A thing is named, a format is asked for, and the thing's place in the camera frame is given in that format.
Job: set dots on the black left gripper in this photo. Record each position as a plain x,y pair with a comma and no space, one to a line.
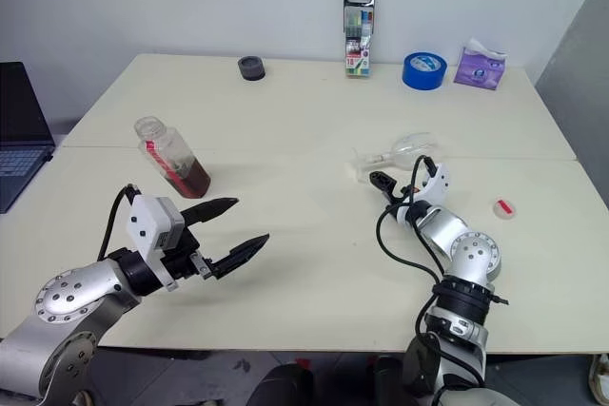
183,258

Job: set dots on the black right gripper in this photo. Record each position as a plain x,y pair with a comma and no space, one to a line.
398,198

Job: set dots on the clear wine glass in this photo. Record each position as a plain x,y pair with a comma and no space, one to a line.
409,149

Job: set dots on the plastic bottle with red liquid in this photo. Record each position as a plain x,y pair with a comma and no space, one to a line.
190,180

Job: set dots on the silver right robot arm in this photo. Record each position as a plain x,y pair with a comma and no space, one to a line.
471,254

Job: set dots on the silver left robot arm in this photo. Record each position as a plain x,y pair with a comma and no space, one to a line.
71,296

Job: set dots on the blue tape roll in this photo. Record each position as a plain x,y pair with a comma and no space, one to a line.
418,80

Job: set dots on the clear bottle lid red stripe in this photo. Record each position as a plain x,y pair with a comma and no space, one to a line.
504,208

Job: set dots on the marker pen set case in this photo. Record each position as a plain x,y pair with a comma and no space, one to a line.
358,54

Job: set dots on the purple tissue pack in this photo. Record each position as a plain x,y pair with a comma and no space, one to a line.
476,73

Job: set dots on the dark rounded shape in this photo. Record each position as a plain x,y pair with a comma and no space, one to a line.
280,387

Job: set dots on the black round container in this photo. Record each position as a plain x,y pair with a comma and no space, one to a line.
251,69

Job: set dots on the grey partition panel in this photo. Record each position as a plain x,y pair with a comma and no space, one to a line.
575,68

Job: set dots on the dark laptop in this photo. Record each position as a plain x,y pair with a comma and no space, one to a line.
19,106

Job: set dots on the white shoe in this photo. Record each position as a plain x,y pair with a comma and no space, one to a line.
600,373

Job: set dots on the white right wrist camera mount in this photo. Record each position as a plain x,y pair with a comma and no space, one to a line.
438,187

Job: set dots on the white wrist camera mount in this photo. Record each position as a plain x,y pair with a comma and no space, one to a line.
438,187
145,223

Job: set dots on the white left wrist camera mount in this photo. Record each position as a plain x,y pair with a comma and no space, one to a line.
145,223

